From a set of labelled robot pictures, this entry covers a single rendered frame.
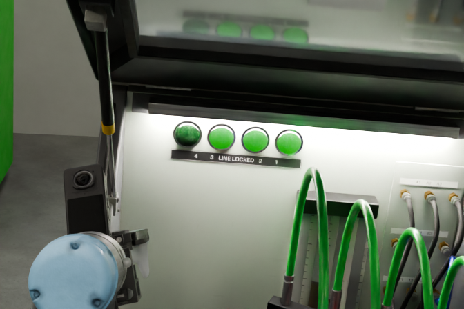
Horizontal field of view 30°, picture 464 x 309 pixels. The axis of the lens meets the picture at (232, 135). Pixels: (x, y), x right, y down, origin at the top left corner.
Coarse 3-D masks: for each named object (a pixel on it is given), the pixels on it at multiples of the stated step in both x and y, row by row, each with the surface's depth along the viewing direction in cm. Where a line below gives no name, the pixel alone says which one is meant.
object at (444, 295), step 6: (456, 258) 136; (462, 258) 133; (456, 264) 136; (462, 264) 133; (450, 270) 138; (456, 270) 137; (450, 276) 139; (444, 282) 140; (450, 282) 139; (444, 288) 141; (450, 288) 140; (444, 294) 141; (444, 300) 141; (438, 306) 142; (444, 306) 142
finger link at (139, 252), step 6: (138, 246) 105; (144, 246) 107; (132, 252) 102; (138, 252) 104; (144, 252) 107; (132, 258) 102; (138, 258) 104; (144, 258) 106; (138, 264) 105; (144, 264) 106; (144, 270) 105; (144, 276) 105
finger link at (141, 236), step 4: (128, 232) 101; (132, 232) 99; (136, 232) 99; (140, 232) 100; (144, 232) 101; (132, 236) 99; (136, 236) 99; (140, 236) 100; (144, 236) 101; (148, 236) 103; (132, 240) 99; (136, 240) 100; (140, 240) 100; (144, 240) 101; (148, 240) 106; (132, 244) 101; (136, 244) 100
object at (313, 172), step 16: (304, 176) 139; (320, 176) 129; (304, 192) 143; (320, 192) 125; (320, 208) 123; (320, 224) 121; (320, 240) 119; (288, 256) 152; (320, 256) 118; (288, 272) 153; (320, 272) 117; (320, 288) 116; (320, 304) 115
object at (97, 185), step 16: (64, 176) 97; (80, 176) 96; (96, 176) 97; (64, 192) 96; (80, 192) 96; (96, 192) 96; (80, 208) 95; (96, 208) 95; (80, 224) 94; (96, 224) 94
